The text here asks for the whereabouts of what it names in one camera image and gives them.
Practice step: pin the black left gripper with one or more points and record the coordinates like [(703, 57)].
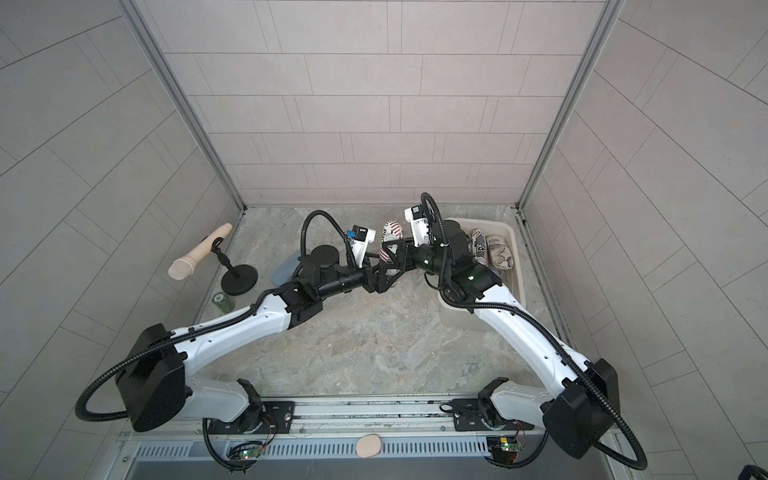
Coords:
[(371, 285)]

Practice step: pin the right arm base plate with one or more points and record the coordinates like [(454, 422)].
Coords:
[(476, 415)]

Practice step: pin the black microphone stand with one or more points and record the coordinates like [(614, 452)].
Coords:
[(237, 280)]

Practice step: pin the right circuit board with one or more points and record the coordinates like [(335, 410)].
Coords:
[(504, 447)]

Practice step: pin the magazine print glasses case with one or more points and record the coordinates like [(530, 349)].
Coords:
[(392, 235)]

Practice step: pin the left circuit board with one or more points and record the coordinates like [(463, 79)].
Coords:
[(247, 451)]

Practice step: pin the pink oval tag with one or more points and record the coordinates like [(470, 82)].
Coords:
[(368, 446)]

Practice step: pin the newspaper case front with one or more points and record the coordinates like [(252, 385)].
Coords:
[(479, 247)]

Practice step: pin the cream plastic storage box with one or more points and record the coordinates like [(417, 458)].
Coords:
[(464, 320)]

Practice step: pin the map print glasses case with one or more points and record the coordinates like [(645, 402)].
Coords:
[(500, 253)]

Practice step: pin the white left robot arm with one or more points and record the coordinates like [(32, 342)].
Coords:
[(157, 381)]

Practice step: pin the light blue glasses case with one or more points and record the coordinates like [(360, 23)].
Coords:
[(286, 270)]

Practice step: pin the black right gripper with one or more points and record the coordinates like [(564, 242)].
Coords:
[(403, 251)]

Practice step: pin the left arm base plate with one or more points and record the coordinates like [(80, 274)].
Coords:
[(273, 417)]

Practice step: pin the circuit board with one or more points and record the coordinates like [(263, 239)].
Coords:
[(247, 451), (504, 447)]

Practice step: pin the beige microphone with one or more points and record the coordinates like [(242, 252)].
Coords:
[(185, 266)]

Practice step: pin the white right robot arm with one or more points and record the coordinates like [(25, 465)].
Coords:
[(582, 410)]

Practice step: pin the aluminium rail frame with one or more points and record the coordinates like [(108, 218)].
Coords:
[(372, 414)]

